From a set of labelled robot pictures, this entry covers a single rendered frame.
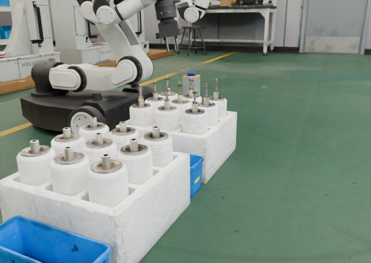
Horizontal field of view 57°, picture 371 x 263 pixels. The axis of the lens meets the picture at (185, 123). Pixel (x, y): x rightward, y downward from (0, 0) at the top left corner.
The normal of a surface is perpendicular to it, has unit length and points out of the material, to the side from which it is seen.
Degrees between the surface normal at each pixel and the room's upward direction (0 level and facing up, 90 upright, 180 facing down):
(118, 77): 90
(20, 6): 69
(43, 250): 88
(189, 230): 0
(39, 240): 88
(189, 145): 90
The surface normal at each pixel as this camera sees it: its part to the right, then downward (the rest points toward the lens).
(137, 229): 0.90, 0.12
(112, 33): -0.22, 0.65
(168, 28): -0.01, 0.24
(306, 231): 0.00, -0.95
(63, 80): -0.40, 0.28
